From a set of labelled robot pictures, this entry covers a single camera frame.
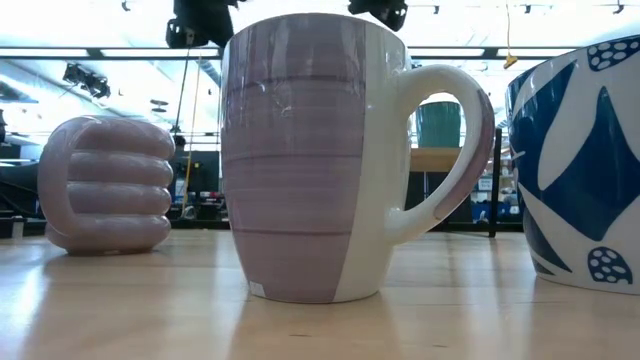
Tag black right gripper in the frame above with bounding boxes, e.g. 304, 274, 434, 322
348, 0, 409, 32

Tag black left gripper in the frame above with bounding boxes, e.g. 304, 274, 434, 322
165, 0, 236, 50

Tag dark teal speckled mug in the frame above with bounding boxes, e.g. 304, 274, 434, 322
415, 101, 462, 149

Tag purple striped white mug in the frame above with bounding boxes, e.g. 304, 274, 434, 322
220, 12, 496, 305

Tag lilac ribbed mug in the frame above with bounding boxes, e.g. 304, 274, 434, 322
37, 114, 176, 257

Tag blue white patterned mug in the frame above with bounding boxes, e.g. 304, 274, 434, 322
504, 34, 640, 296

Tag long ceiling light bar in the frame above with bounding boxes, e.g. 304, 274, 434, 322
0, 46, 576, 62

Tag black ceiling fixture cluster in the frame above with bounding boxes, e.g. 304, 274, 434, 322
62, 62, 112, 100

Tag black background cabinet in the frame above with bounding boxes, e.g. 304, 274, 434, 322
169, 149, 221, 221

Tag wooden riser shelf black legs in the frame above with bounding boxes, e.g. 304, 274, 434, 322
404, 127, 504, 239

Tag yellow hanging cord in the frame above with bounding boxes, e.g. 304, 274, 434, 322
502, 0, 520, 70

